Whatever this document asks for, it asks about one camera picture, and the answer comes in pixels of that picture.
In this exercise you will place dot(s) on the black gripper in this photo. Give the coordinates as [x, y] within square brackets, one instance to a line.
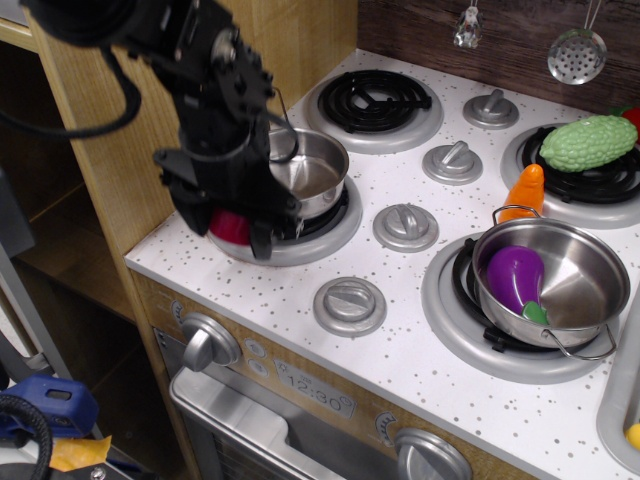
[239, 181]

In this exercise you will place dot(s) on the red toy sweet potato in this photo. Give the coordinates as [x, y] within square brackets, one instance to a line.
[230, 227]

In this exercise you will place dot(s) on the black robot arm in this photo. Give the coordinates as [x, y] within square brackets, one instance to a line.
[228, 137]

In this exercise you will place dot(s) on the front left burner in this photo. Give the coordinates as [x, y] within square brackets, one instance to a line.
[308, 248]

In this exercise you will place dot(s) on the burner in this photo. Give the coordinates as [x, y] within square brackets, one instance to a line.
[606, 197]
[454, 315]
[375, 111]
[308, 248]

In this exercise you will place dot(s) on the small steel saucepan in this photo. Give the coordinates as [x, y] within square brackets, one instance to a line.
[311, 165]

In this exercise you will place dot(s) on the left oven dial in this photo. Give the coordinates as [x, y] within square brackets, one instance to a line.
[208, 342]

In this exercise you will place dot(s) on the oven dial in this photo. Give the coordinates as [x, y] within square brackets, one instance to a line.
[424, 455]
[208, 342]

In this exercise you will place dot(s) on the grey stovetop knob front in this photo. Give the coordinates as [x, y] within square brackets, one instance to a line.
[349, 307]

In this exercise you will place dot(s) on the grey stovetop knob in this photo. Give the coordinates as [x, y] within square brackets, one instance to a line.
[405, 228]
[491, 111]
[349, 307]
[454, 164]

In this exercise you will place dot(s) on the oven clock display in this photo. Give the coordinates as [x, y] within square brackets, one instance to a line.
[315, 389]

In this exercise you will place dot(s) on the grey stovetop knob middle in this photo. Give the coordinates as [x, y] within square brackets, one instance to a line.
[405, 228]

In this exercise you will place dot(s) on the wooden side cabinet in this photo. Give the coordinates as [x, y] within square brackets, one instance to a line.
[300, 42]

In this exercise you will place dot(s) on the back left burner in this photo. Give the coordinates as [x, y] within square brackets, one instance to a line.
[375, 111]

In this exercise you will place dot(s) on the grey stovetop knob upper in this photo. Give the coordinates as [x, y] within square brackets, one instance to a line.
[454, 164]

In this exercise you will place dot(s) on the front right burner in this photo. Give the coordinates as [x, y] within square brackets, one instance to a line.
[454, 315]

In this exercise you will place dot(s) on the blue clamp tool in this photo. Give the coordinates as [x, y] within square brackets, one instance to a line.
[68, 406]

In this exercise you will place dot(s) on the yellow tape piece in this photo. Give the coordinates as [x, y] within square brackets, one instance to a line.
[72, 454]

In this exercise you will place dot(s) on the grey stovetop knob back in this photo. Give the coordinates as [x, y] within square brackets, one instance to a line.
[491, 111]

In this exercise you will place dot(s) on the purple toy eggplant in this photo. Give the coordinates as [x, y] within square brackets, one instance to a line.
[515, 277]

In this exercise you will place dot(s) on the right oven dial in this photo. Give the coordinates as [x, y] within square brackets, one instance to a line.
[424, 455]

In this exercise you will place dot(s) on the orange toy carrot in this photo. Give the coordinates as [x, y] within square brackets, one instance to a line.
[526, 197]

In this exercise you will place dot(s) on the hanging clear utensil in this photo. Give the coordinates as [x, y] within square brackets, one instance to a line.
[469, 27]

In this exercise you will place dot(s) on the green toy bitter gourd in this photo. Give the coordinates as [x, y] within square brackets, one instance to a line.
[588, 143]

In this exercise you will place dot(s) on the back right burner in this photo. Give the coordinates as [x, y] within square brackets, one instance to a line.
[606, 197]

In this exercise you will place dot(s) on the hanging steel skimmer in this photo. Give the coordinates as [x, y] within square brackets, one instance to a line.
[578, 55]

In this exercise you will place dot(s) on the red toy pepper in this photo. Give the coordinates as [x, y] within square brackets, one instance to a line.
[630, 113]

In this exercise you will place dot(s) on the grey toy sink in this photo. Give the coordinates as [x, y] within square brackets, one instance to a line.
[619, 409]

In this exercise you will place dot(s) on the yellow toy in sink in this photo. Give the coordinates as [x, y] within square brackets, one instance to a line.
[632, 435]

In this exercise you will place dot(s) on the silver oven door handle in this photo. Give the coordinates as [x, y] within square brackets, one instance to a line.
[248, 425]

